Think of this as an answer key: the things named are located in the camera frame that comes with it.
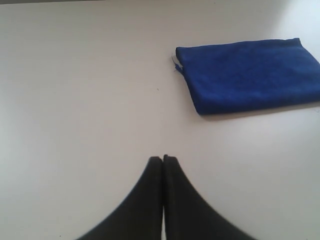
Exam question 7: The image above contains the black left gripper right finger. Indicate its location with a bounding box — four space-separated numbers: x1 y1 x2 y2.
162 155 250 240

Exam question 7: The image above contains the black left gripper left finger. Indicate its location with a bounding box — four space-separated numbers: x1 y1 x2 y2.
80 156 163 240

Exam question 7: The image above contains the blue towel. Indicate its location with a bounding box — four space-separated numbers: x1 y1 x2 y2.
175 38 320 116

